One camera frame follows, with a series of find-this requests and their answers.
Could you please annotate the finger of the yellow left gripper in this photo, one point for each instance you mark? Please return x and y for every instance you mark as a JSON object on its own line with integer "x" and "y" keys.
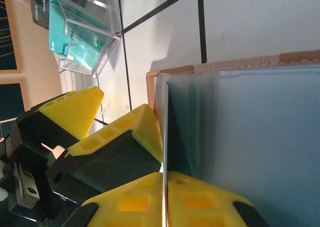
{"x": 75, "y": 109}
{"x": 130, "y": 142}

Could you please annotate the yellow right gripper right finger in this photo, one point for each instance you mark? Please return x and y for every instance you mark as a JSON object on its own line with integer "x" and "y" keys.
{"x": 212, "y": 204}

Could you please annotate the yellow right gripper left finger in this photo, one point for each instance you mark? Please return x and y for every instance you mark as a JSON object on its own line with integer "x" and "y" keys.
{"x": 125, "y": 204}

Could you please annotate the teal card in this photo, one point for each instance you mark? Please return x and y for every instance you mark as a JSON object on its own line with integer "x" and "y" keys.
{"x": 80, "y": 44}

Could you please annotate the dark green card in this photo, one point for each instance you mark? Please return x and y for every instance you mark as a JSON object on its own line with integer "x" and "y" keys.
{"x": 193, "y": 112}

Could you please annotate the black VIP card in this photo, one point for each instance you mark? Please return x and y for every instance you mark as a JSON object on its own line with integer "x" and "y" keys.
{"x": 40, "y": 9}

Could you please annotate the clear acrylic box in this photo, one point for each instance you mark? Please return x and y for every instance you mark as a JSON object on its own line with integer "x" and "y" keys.
{"x": 105, "y": 17}

